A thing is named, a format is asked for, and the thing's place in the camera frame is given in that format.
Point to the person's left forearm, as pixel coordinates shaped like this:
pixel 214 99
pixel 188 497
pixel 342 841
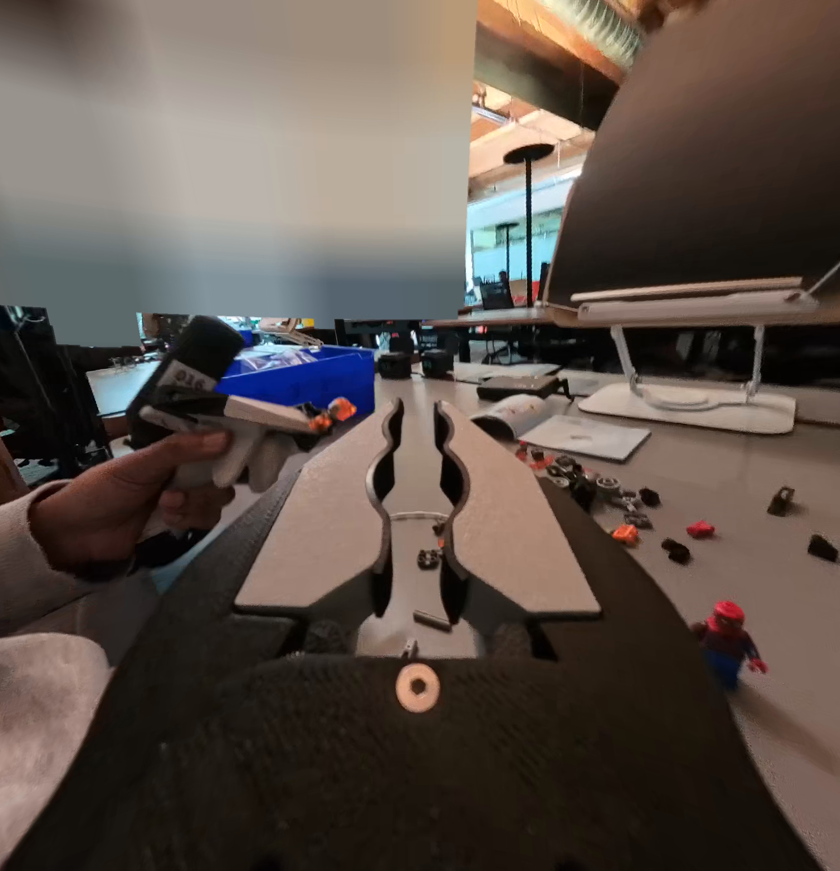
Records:
pixel 12 565

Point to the pile of loose lego pieces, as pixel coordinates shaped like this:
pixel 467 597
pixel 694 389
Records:
pixel 583 486

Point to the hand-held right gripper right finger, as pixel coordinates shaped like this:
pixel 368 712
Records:
pixel 522 544

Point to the black power adapter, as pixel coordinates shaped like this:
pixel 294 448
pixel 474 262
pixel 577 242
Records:
pixel 519 386

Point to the flame head lego minifigure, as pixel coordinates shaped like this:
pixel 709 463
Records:
pixel 340 410

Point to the person's grey sweater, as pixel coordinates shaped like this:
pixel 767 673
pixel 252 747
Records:
pixel 32 735

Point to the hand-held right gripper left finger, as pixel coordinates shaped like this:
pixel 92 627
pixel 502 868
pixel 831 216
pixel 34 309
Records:
pixel 318 537

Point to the white tablet stand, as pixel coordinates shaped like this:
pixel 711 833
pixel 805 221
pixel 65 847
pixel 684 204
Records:
pixel 699 408

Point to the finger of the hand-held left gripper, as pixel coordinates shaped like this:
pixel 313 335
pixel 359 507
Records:
pixel 263 410

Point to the red blue lego minifigure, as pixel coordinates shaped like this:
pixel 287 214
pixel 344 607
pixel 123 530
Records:
pixel 726 646

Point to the person's left hand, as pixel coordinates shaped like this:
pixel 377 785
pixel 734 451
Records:
pixel 100 510

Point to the blue plastic bin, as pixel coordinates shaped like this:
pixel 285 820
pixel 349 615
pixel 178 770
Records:
pixel 311 381

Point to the small black box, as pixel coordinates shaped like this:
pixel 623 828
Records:
pixel 437 362
pixel 394 365

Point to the lego instruction booklet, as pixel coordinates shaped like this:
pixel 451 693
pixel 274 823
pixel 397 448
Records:
pixel 583 435

